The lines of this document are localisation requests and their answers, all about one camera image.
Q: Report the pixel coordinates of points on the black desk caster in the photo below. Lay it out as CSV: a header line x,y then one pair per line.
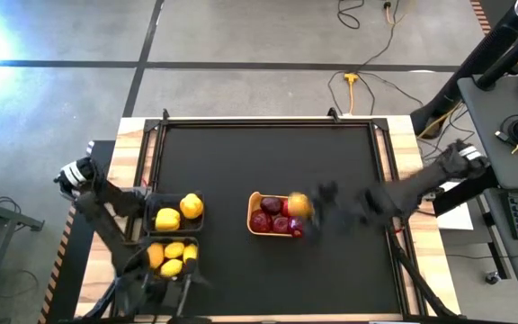
x,y
493,278

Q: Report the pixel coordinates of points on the glossy red apple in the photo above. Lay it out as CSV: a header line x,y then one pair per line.
x,y
260,221

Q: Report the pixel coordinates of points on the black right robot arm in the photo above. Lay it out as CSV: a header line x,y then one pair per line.
x,y
421,180

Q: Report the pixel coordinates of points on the black floor panel striped edge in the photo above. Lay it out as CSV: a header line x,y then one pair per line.
x,y
72,279

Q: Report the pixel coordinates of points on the black diagonal frame strut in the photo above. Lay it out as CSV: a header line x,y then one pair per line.
x,y
421,283
101,301

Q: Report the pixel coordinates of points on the translucent grey plastic basket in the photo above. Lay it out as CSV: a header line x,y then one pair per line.
x,y
194,270
149,211

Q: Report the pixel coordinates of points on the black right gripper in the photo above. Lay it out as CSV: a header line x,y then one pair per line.
x,y
362,204

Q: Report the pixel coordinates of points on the black desk foot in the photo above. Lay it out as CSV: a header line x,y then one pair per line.
x,y
466,193

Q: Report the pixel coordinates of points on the yellow plastic basket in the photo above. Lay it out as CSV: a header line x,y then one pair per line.
x,y
253,200

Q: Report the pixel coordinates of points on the bright red produce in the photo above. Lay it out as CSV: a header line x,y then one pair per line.
x,y
286,209

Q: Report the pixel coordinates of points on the dark maroon round produce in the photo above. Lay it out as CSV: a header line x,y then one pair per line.
x,y
270,204

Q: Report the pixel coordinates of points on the white paper sheet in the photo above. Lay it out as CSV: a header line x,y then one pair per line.
x,y
459,218

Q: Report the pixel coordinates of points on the orange black striped tape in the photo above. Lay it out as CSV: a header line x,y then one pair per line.
x,y
479,13

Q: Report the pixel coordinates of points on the red tape on frame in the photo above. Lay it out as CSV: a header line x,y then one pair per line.
x,y
396,229

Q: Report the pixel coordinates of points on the purple red onion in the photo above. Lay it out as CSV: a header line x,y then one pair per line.
x,y
296,226

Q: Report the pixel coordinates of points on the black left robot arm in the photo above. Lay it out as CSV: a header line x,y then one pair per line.
x,y
106,234

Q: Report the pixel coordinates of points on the round yellow orange fruit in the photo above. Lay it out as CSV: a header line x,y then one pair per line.
x,y
299,205

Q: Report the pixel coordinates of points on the black table mat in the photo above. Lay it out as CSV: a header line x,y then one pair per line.
x,y
259,279

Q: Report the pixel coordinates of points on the black tower fan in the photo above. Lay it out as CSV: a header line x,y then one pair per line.
x,y
488,49

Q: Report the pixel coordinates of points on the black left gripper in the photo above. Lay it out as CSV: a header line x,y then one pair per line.
x,y
151,292

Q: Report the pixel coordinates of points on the orange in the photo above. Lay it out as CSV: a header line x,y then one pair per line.
x,y
155,255

